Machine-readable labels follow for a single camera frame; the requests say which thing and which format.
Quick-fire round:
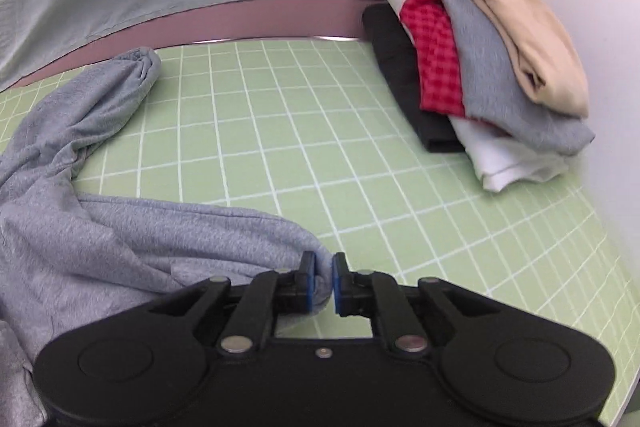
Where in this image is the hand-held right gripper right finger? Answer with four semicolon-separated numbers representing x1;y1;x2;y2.
331;252;502;355

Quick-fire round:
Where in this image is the red checked folded garment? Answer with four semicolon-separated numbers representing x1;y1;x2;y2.
399;0;468;118

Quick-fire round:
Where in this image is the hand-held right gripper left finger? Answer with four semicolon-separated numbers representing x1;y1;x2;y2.
148;252;318;355

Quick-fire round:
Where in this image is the grey sweatshirt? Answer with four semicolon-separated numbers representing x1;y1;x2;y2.
0;47;335;427

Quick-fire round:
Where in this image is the beige folded garment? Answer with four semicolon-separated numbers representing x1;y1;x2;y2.
430;0;590;116

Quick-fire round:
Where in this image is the grey folded garment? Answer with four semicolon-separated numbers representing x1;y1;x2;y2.
427;0;597;156

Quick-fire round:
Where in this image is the white folded garment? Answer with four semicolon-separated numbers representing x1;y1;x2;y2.
377;0;571;192

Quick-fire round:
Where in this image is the black folded garment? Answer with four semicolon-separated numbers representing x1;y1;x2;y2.
362;3;467;154

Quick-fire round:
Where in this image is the mauve panel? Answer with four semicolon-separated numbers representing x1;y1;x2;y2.
12;0;373;88

